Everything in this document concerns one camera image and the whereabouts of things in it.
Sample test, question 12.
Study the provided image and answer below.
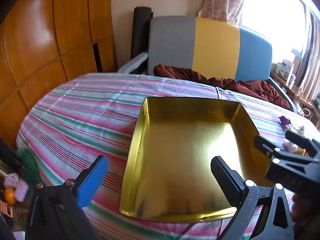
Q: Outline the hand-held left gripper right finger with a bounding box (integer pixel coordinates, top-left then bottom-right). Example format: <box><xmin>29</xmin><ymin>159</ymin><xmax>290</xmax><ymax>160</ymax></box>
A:
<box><xmin>211</xmin><ymin>156</ymin><xmax>295</xmax><ymax>240</ymax></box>

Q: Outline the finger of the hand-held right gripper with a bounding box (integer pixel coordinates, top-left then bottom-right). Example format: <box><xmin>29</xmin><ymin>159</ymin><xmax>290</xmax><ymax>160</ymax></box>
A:
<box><xmin>285</xmin><ymin>131</ymin><xmax>320</xmax><ymax>157</ymax></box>
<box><xmin>254</xmin><ymin>135</ymin><xmax>281</xmax><ymax>164</ymax></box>

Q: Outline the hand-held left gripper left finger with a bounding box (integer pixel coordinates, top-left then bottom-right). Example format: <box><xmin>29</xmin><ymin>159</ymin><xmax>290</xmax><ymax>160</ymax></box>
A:
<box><xmin>25</xmin><ymin>155</ymin><xmax>109</xmax><ymax>240</ymax></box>

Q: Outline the gold tin box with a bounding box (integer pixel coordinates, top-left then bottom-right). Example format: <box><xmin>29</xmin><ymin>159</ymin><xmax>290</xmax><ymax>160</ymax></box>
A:
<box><xmin>119</xmin><ymin>96</ymin><xmax>260</xmax><ymax>222</ymax></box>

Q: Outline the person's right hand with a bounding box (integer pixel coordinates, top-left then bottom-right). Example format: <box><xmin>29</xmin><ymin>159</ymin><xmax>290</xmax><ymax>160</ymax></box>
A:
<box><xmin>292</xmin><ymin>194</ymin><xmax>320</xmax><ymax>230</ymax></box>

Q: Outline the wooden side table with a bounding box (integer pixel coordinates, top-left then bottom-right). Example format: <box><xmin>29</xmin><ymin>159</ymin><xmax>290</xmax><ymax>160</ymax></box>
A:
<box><xmin>270</xmin><ymin>72</ymin><xmax>320</xmax><ymax>130</ymax></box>

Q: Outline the dark red blanket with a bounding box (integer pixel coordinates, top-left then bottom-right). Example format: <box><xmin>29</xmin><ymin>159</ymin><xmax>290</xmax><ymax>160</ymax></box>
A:
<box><xmin>153</xmin><ymin>64</ymin><xmax>291</xmax><ymax>110</ymax></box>

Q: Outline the white cardboard box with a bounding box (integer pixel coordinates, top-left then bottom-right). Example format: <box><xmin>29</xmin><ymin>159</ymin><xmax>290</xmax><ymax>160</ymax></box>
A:
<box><xmin>275</xmin><ymin>59</ymin><xmax>295</xmax><ymax>78</ymax></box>

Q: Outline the striped beige curtain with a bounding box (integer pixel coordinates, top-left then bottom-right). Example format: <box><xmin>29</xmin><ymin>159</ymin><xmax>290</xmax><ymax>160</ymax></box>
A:
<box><xmin>296</xmin><ymin>7</ymin><xmax>320</xmax><ymax>103</ymax></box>

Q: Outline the orange fruit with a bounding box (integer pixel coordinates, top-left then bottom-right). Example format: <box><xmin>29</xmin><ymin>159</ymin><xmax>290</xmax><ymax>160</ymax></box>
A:
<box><xmin>4</xmin><ymin>188</ymin><xmax>17</xmax><ymax>204</ymax></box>

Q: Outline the grey yellow blue chair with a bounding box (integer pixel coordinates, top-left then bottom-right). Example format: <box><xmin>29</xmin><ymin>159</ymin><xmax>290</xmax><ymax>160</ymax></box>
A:
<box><xmin>117</xmin><ymin>16</ymin><xmax>299</xmax><ymax>113</ymax></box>

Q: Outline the window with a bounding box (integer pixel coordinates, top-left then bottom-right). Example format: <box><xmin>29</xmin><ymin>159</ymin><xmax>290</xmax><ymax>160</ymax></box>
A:
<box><xmin>240</xmin><ymin>0</ymin><xmax>308</xmax><ymax>63</ymax></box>

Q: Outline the wooden wardrobe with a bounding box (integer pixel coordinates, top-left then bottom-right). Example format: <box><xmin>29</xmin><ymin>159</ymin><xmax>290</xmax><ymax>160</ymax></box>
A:
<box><xmin>0</xmin><ymin>0</ymin><xmax>118</xmax><ymax>150</ymax></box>

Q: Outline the pink patterned curtain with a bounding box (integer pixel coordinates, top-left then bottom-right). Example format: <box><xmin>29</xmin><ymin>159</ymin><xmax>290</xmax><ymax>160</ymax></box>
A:
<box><xmin>199</xmin><ymin>0</ymin><xmax>247</xmax><ymax>25</ymax></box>

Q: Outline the black rolled mat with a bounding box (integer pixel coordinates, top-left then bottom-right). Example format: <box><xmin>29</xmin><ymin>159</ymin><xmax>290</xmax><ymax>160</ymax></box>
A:
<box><xmin>130</xmin><ymin>7</ymin><xmax>152</xmax><ymax>60</ymax></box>

